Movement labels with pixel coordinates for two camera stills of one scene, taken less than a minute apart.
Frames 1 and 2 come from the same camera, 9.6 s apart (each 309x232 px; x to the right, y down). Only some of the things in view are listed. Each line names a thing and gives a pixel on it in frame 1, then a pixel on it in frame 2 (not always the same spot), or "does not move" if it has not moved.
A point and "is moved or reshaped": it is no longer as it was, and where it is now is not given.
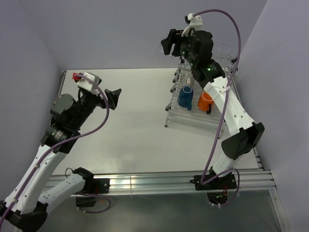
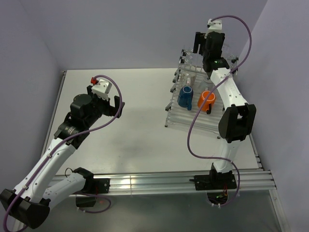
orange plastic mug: [204, 102] does not move
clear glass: [161, 50] is moved or reshaped
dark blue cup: [185, 97] does not move
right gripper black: [167, 43] -> [199, 39]
